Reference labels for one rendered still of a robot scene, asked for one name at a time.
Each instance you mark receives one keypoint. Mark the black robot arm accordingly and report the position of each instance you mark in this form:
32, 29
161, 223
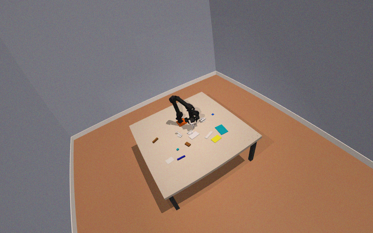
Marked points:
191, 110

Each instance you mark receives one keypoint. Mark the white flat square plate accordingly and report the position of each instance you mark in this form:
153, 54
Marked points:
168, 161

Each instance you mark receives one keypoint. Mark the yellow flat plate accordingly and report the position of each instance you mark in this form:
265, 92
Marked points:
216, 138

